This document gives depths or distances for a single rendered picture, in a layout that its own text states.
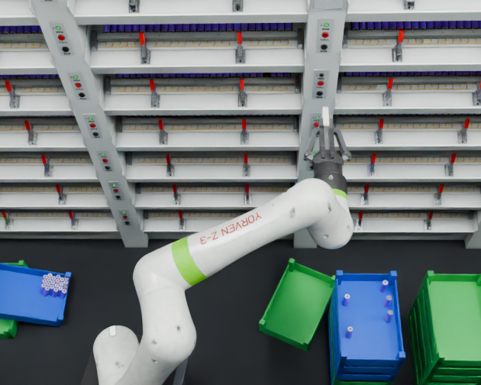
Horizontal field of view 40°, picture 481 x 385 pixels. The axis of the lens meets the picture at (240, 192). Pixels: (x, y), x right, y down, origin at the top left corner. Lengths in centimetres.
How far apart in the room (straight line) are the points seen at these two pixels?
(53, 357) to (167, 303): 118
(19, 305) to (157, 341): 127
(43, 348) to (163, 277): 119
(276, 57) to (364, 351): 99
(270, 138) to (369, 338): 73
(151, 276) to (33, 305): 119
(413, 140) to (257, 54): 63
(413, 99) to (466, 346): 82
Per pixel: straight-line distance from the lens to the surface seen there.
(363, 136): 222
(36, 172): 249
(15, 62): 203
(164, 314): 158
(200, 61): 191
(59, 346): 272
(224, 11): 177
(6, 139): 236
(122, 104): 209
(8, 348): 278
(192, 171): 236
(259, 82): 204
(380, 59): 193
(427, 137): 225
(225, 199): 251
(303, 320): 264
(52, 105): 215
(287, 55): 191
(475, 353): 235
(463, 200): 260
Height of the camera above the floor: 245
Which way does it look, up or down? 57 degrees down
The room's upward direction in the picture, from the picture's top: 4 degrees counter-clockwise
